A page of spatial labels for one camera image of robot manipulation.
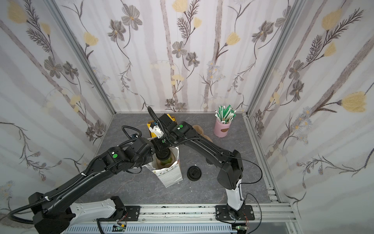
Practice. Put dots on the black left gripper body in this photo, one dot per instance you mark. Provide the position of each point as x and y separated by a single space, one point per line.
149 149

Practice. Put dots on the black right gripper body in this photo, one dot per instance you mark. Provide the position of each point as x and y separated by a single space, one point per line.
163 128

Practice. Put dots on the green paper cup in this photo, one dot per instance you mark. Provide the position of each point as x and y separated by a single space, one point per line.
165 159

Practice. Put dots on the cartoon print paper bag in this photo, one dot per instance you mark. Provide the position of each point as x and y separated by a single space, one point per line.
170 173

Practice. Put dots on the black plastic cup lids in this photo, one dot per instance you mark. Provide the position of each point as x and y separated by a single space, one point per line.
194 173

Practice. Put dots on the black paper cup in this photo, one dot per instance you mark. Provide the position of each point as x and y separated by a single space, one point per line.
209 162

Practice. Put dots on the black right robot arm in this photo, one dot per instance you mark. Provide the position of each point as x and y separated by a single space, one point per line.
230 163

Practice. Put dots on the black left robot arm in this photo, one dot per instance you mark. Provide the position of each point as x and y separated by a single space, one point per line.
51 213

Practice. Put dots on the yellow paper napkins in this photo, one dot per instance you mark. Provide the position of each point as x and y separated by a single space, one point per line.
155 130

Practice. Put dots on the brown pulp cup carrier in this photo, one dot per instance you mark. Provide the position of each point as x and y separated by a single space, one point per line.
199 133

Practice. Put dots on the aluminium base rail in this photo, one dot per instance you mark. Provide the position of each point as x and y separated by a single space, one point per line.
263 218

